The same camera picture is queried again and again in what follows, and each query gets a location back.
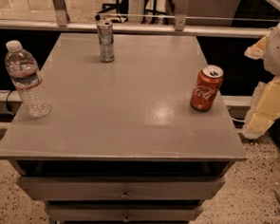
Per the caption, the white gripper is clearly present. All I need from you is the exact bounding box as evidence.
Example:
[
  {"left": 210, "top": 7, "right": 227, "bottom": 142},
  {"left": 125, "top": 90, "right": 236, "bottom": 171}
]
[{"left": 241, "top": 22, "right": 280, "bottom": 140}]

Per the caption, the silver blue redbull can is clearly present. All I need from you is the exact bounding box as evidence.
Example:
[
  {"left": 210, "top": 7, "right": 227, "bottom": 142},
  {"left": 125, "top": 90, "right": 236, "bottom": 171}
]
[{"left": 97, "top": 19, "right": 115, "bottom": 63}]

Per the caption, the red coca-cola can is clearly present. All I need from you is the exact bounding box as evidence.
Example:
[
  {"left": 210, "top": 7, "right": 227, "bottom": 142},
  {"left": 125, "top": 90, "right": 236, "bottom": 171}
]
[{"left": 190, "top": 65, "right": 224, "bottom": 112}]

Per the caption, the metal railing frame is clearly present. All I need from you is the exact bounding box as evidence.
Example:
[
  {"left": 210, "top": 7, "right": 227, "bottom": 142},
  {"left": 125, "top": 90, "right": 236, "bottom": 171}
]
[{"left": 0, "top": 0, "right": 280, "bottom": 38}]

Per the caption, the grey drawer cabinet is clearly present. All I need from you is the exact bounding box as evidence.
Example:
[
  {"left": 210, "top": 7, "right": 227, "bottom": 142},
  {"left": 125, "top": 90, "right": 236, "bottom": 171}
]
[{"left": 0, "top": 33, "right": 246, "bottom": 224}]

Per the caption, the black office chair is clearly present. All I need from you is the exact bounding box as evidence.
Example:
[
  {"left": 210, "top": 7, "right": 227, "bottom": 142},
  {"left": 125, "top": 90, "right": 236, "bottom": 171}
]
[{"left": 94, "top": 0, "right": 129, "bottom": 23}]

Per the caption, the clear plastic water bottle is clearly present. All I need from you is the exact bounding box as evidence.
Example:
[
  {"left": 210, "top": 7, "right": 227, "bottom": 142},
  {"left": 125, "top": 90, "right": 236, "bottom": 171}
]
[{"left": 5, "top": 40, "right": 52, "bottom": 118}]

